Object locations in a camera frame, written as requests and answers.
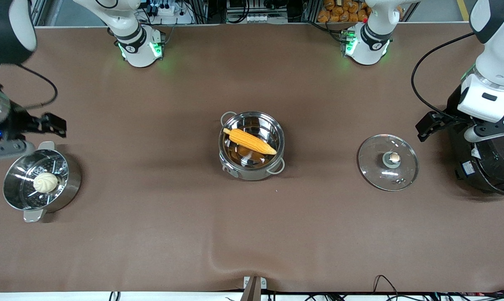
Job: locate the brown bread roll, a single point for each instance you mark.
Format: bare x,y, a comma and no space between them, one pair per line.
329,4
323,16
344,16

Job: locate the grey electric cooking pot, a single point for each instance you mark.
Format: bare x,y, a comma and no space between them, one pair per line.
252,169

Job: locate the brown table mat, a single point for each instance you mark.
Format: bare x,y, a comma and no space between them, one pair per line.
151,234

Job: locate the white steamed bun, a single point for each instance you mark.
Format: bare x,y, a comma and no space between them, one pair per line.
45,183

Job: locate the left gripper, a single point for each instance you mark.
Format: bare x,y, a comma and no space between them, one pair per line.
445,118

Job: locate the metal table edge bracket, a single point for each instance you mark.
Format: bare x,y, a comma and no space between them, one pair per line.
255,288

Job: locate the yellow corn cob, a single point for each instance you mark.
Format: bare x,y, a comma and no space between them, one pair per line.
252,141

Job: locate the stainless steel steamer pot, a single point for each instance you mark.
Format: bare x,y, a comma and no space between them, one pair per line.
70,184

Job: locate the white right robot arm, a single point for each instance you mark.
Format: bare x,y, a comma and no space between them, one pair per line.
139,46

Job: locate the black rice cooker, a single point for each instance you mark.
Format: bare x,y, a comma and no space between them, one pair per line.
498,167

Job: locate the glass pot lid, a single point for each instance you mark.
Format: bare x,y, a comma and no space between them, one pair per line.
377,167

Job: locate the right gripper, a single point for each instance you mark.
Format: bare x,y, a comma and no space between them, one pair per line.
19,123

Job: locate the small white power strip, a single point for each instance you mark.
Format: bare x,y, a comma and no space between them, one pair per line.
258,18

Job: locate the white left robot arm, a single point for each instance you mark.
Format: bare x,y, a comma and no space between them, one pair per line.
367,46

